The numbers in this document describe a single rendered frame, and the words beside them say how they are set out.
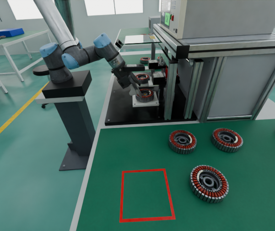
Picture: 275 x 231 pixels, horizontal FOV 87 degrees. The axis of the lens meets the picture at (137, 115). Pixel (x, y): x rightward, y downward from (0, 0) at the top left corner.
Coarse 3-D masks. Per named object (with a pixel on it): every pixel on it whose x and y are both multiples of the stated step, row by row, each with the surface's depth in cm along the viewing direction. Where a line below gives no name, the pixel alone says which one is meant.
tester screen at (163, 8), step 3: (162, 0) 82; (165, 0) 76; (168, 0) 69; (162, 3) 83; (165, 3) 76; (162, 6) 83; (165, 6) 76; (162, 9) 83; (165, 9) 77; (165, 12) 77; (168, 12) 71; (165, 24) 79
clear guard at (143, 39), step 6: (126, 36) 98; (132, 36) 96; (138, 36) 96; (144, 36) 95; (156, 36) 93; (126, 42) 83; (132, 42) 82; (138, 42) 81; (144, 42) 80; (150, 42) 80; (156, 42) 80; (120, 48) 83
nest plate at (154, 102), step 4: (156, 96) 89; (136, 100) 86; (152, 100) 85; (156, 100) 85; (136, 104) 83; (140, 104) 82; (144, 104) 82; (148, 104) 82; (152, 104) 82; (156, 104) 82
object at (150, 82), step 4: (152, 76) 80; (156, 76) 79; (160, 76) 78; (164, 76) 78; (152, 80) 80; (156, 80) 78; (160, 80) 78; (164, 80) 78; (176, 80) 79; (152, 84) 80; (156, 84) 79; (160, 84) 79
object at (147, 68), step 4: (148, 60) 100; (152, 60) 100; (156, 60) 99; (148, 64) 100; (152, 64) 97; (156, 64) 97; (148, 68) 100; (152, 68) 98; (156, 68) 98; (160, 68) 98
